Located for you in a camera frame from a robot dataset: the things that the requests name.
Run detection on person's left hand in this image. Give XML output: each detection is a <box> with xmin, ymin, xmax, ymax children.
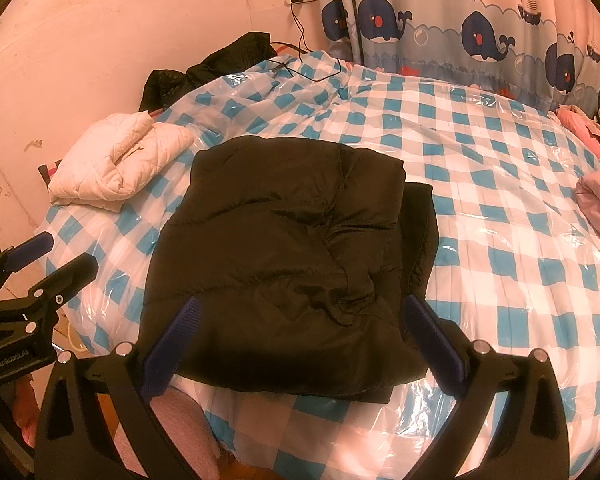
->
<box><xmin>7</xmin><ymin>372</ymin><xmax>40</xmax><ymax>448</ymax></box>

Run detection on blue white checked bed cover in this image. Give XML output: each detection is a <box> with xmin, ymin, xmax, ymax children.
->
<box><xmin>32</xmin><ymin>50</ymin><xmax>600</xmax><ymax>480</ymax></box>

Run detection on black puffer jacket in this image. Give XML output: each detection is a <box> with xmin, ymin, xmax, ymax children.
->
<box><xmin>141</xmin><ymin>135</ymin><xmax>437</xmax><ymax>404</ymax></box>

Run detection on white puffer jacket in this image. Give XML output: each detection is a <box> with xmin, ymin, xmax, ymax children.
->
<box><xmin>47</xmin><ymin>111</ymin><xmax>197</xmax><ymax>213</ymax></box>

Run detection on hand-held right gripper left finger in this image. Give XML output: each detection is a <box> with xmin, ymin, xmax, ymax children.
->
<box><xmin>32</xmin><ymin>295</ymin><xmax>203</xmax><ymax>480</ymax></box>

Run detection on whale print curtain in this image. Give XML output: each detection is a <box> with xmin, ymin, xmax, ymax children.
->
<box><xmin>312</xmin><ymin>0</ymin><xmax>600</xmax><ymax>118</ymax></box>

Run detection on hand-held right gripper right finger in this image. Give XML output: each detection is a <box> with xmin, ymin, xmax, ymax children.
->
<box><xmin>402</xmin><ymin>294</ymin><xmax>568</xmax><ymax>480</ymax></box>

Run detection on black cable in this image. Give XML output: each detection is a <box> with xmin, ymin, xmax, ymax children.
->
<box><xmin>269</xmin><ymin>2</ymin><xmax>348</xmax><ymax>83</ymax></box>

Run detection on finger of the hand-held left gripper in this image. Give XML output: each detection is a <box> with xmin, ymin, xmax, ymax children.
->
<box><xmin>0</xmin><ymin>232</ymin><xmax>56</xmax><ymax>296</ymax></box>
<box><xmin>27</xmin><ymin>252</ymin><xmax>99</xmax><ymax>307</ymax></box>

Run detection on person's pink pants leg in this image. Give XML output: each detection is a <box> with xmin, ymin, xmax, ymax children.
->
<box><xmin>97</xmin><ymin>389</ymin><xmax>218</xmax><ymax>480</ymax></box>

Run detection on dark quilted jacket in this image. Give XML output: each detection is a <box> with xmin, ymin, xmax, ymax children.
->
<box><xmin>139</xmin><ymin>31</ymin><xmax>287</xmax><ymax>113</ymax></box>

